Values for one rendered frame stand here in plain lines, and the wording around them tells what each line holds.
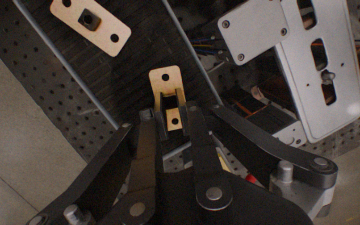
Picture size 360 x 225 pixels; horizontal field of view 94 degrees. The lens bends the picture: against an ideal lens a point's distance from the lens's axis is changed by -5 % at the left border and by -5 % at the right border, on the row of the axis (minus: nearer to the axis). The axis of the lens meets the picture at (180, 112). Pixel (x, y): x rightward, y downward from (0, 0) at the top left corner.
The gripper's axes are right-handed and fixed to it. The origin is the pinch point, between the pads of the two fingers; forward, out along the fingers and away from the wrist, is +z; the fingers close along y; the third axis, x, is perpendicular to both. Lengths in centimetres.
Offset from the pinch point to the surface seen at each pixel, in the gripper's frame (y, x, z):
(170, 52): 1.3, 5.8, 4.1
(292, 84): 28.0, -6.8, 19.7
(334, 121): 40.9, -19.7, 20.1
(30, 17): -12.9, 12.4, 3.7
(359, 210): 206, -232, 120
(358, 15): 78, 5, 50
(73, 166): -103, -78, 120
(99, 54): -7.0, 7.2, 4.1
